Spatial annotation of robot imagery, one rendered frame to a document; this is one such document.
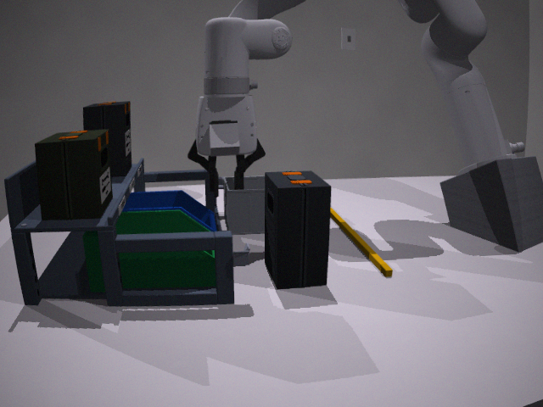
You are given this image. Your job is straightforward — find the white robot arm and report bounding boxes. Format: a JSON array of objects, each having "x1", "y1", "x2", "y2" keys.
[{"x1": 204, "y1": 0, "x2": 525, "y2": 175}]

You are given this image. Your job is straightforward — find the blue open bin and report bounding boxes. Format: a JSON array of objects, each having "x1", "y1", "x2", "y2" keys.
[{"x1": 122, "y1": 190, "x2": 217, "y2": 232}]

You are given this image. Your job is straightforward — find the green open bin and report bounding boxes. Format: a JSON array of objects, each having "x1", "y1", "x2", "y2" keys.
[{"x1": 82, "y1": 210, "x2": 216, "y2": 293}]

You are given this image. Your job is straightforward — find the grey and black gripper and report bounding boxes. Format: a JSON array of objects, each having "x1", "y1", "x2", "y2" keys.
[{"x1": 188, "y1": 93, "x2": 266, "y2": 198}]

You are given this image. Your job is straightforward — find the yellow bar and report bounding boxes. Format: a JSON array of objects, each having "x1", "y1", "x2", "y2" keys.
[{"x1": 330, "y1": 208, "x2": 393, "y2": 277}]

